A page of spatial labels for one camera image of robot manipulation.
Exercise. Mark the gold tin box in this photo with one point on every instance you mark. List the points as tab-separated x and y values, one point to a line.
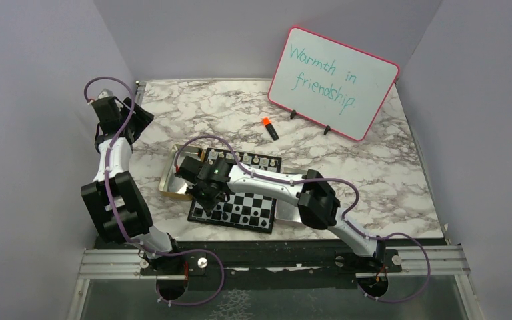
170	185

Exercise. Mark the silver tin lid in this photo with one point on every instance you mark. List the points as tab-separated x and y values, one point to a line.
287	213

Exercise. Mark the aluminium side rail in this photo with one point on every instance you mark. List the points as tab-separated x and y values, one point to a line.
110	261

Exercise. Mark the black mounting base rail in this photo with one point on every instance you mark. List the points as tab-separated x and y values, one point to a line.
271	265

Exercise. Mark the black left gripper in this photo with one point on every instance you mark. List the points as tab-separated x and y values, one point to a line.
142	118

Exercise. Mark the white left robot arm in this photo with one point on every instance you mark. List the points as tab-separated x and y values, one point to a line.
116	206

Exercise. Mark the black white chess board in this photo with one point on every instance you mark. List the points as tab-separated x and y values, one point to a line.
248	202

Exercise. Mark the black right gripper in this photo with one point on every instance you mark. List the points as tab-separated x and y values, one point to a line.
208	206

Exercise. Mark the pink framed whiteboard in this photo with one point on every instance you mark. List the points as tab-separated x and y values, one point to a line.
330	83

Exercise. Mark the orange black highlighter marker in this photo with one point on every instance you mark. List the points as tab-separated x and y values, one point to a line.
270	128

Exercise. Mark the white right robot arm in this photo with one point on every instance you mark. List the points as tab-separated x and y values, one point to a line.
311	193

